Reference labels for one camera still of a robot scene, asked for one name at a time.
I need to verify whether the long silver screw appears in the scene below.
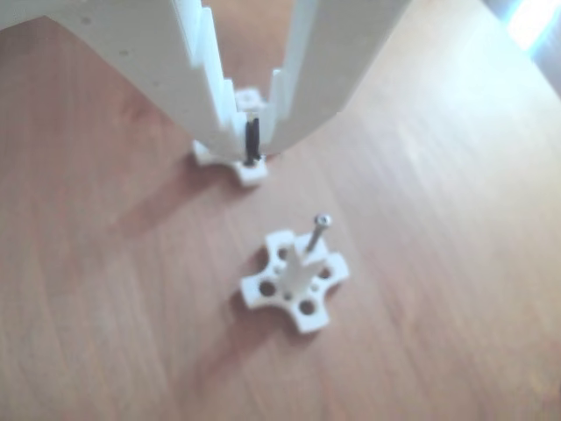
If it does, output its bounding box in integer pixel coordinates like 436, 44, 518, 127
305, 213, 333, 253

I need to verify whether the white cross-base post stand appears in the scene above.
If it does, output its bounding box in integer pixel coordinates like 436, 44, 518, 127
239, 231, 352, 335
191, 87, 271, 189

